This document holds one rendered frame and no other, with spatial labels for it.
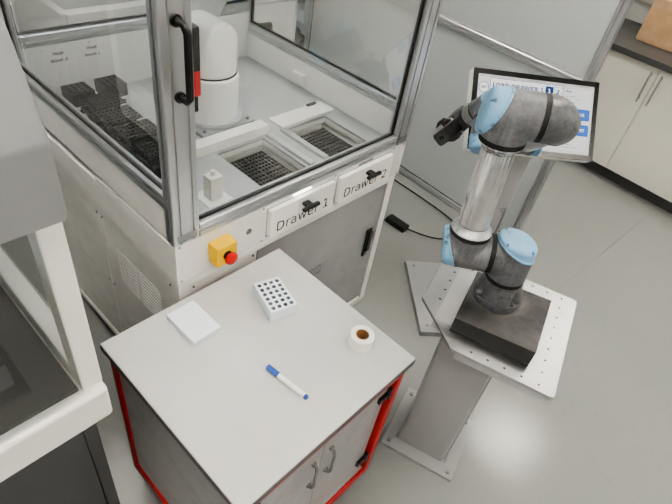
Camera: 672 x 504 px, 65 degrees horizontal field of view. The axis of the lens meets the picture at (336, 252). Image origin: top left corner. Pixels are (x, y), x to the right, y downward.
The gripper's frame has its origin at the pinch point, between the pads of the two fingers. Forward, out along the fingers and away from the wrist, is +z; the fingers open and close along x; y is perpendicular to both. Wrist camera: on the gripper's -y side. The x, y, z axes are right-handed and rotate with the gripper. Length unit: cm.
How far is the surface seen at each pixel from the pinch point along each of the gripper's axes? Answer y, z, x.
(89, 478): -154, -10, -2
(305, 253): -61, 21, -1
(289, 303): -85, -19, -4
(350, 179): -36.1, 2.3, 9.5
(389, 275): -16, 93, -48
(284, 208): -64, -8, 17
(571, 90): 55, -7, -22
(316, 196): -52, -3, 13
